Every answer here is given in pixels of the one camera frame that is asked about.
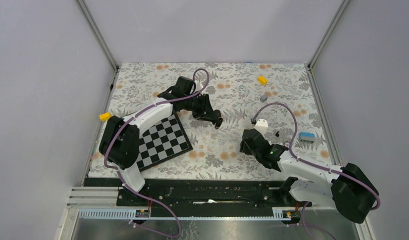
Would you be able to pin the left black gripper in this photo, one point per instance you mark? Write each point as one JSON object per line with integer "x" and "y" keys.
{"x": 205, "y": 110}

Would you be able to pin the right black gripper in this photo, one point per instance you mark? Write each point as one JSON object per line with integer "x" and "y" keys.
{"x": 243, "y": 148}

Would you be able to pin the black earbud charging case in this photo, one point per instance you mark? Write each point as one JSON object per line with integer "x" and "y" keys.
{"x": 218, "y": 123}

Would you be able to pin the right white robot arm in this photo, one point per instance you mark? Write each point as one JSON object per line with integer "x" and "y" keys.
{"x": 344, "y": 188}

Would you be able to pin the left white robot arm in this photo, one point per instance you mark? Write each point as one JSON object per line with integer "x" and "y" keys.
{"x": 120, "y": 142}

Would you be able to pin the small grey block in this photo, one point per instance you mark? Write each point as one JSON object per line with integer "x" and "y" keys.
{"x": 263, "y": 98}

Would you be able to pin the blue white eraser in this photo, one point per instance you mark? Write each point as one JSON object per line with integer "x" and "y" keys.
{"x": 306, "y": 137}

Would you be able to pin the black white checkerboard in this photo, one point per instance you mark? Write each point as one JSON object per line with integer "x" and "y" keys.
{"x": 163, "y": 141}

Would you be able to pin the floral patterned table mat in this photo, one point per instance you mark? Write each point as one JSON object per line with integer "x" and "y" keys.
{"x": 234, "y": 90}

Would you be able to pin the yellow block far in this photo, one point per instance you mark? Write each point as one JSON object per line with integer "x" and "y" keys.
{"x": 262, "y": 80}

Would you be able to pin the yellow block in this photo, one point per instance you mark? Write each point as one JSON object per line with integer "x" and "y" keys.
{"x": 105, "y": 116}
{"x": 262, "y": 80}

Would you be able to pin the yellow block left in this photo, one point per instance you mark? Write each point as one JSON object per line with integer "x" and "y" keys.
{"x": 105, "y": 116}

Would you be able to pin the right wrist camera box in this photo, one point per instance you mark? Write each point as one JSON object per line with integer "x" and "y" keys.
{"x": 260, "y": 125}

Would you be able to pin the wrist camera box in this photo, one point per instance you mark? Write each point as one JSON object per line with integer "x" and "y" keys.
{"x": 260, "y": 125}
{"x": 198, "y": 87}

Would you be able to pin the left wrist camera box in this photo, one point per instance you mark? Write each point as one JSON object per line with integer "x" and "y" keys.
{"x": 198, "y": 87}

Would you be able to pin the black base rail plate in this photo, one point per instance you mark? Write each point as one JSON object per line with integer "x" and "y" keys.
{"x": 220, "y": 198}

